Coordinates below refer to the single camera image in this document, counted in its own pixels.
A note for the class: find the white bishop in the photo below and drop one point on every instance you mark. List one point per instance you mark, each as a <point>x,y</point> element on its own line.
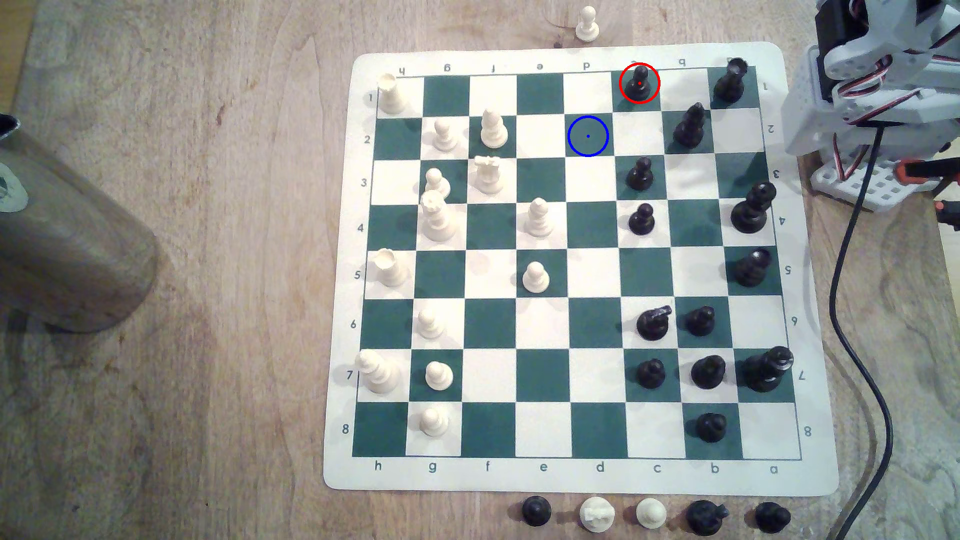
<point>493,133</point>

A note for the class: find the white rook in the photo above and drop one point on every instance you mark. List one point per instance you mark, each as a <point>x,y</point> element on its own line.
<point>391,270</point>
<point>391,97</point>

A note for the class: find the black knight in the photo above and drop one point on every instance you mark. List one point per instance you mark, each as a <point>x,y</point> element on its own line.
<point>706,518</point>
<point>652,324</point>

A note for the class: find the black rook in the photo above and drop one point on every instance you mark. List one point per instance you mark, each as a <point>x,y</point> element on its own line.
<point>730,84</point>

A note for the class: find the black bishop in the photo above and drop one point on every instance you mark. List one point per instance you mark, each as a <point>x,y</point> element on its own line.
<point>688,129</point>
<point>750,270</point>

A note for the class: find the white perforated base plate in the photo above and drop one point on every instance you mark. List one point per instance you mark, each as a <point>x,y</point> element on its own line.
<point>862,189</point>

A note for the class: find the brown metallic cylinder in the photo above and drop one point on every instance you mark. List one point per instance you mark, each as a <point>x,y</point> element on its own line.
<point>67,247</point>

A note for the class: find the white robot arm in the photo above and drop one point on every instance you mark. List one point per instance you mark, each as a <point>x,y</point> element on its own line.
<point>810,120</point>

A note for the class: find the green and white chess mat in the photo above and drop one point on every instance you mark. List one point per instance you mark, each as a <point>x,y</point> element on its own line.
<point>487,277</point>

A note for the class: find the white pawn on e4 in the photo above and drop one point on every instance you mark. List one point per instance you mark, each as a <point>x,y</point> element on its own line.
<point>538,221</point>

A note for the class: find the black pawn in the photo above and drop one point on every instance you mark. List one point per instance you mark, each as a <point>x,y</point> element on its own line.
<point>536,511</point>
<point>640,177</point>
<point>710,427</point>
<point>640,86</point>
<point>772,517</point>
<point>641,221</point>
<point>650,373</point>
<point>700,322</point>
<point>708,371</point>

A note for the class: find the black queen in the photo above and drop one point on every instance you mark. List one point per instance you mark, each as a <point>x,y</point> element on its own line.
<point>750,214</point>

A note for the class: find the white king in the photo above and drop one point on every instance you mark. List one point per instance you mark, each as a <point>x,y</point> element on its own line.
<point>379,373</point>

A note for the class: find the white knight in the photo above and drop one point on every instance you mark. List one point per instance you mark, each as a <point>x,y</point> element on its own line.
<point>489,178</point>
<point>597,515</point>

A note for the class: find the black king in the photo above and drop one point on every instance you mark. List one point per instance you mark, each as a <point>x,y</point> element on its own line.
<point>763,370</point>

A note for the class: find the white queen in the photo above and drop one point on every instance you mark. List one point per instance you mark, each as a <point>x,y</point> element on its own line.
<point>439,221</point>

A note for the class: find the orange black clamp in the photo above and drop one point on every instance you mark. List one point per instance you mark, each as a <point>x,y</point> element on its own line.
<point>951,214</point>
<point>926,171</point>

